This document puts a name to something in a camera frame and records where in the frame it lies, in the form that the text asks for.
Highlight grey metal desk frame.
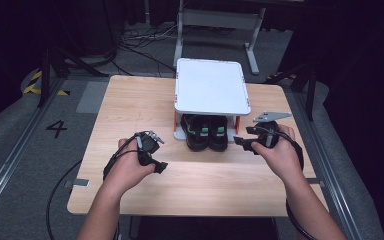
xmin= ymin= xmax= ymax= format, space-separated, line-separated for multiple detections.
xmin=173 ymin=0 xmax=268 ymax=76

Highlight black floor cables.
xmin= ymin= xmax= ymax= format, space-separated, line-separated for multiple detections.
xmin=63 ymin=19 xmax=181 ymax=78

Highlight aluminium floor rail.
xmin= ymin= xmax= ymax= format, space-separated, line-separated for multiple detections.
xmin=290 ymin=89 xmax=364 ymax=240
xmin=0 ymin=75 xmax=66 ymax=218

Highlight white shelf rack orange posts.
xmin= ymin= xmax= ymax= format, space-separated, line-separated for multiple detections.
xmin=173 ymin=57 xmax=252 ymax=144

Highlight yellow black floor tape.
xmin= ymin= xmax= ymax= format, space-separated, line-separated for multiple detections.
xmin=22 ymin=69 xmax=71 ymax=98

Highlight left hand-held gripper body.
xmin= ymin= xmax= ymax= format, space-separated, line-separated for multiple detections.
xmin=133 ymin=130 xmax=165 ymax=168

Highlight person's left hand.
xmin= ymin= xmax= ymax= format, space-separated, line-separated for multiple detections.
xmin=102 ymin=137 xmax=158 ymax=201

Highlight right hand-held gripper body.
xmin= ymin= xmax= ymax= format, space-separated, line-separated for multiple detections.
xmin=245 ymin=110 xmax=293 ymax=150

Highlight black tripod stand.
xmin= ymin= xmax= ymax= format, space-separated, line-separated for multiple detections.
xmin=37 ymin=45 xmax=110 ymax=109
xmin=265 ymin=62 xmax=318 ymax=123

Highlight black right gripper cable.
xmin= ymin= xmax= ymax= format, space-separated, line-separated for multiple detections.
xmin=273 ymin=131 xmax=318 ymax=240

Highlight person's right hand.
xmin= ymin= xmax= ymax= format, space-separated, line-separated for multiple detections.
xmin=250 ymin=123 xmax=304 ymax=188

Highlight black sports shoe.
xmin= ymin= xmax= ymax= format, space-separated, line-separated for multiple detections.
xmin=208 ymin=115 xmax=230 ymax=153
xmin=180 ymin=114 xmax=211 ymax=153

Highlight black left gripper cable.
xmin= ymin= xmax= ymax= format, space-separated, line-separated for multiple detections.
xmin=45 ymin=134 xmax=138 ymax=240

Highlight grey tape strip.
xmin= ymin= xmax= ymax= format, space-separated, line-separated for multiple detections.
xmin=305 ymin=177 xmax=326 ymax=188
xmin=64 ymin=178 xmax=91 ymax=189

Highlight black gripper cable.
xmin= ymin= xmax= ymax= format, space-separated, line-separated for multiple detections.
xmin=45 ymin=134 xmax=138 ymax=240
xmin=273 ymin=131 xmax=318 ymax=240

